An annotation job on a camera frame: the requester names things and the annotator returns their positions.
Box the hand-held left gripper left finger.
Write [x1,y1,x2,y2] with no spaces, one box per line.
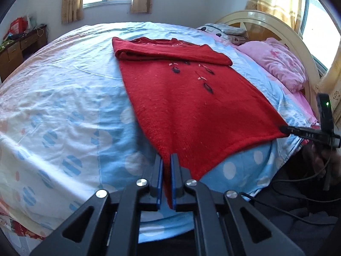
[29,153,163,256]

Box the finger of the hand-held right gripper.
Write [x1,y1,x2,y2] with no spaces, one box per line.
[279,126,303,138]

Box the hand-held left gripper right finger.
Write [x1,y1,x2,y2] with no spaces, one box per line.
[170,153,307,256]

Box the red embroidered sweater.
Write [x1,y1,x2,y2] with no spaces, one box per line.
[112,36,290,209]

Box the person's right hand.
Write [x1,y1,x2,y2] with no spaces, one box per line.
[304,143,329,178]

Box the beige floral curtain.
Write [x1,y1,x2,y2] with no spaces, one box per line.
[314,56,341,128]

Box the pink pillow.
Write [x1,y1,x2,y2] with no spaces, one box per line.
[237,38,308,93]

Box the large sliding window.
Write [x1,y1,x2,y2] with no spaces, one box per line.
[301,0,341,71]

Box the cream wooden headboard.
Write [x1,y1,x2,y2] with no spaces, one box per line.
[214,10,329,104]

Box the person's dark clothing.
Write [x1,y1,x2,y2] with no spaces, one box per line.
[221,149,341,256]

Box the blue dotted bed sheet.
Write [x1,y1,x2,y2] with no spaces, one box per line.
[0,21,320,242]

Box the grey floral pillow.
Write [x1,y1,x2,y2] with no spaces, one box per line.
[206,23,246,36]

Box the yellow patterned curtain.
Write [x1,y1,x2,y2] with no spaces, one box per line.
[244,0,306,37]

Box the panda print pillow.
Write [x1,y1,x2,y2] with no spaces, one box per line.
[197,25,227,37]

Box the red patterned bed cover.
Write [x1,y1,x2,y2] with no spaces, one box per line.
[0,211,47,242]

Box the brown wooden desk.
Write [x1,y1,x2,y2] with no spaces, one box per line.
[0,24,49,84]

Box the red bag on desk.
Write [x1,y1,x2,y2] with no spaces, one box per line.
[9,17,27,34]

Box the black cable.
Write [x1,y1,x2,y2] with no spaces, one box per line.
[270,149,334,190]
[239,191,341,226]

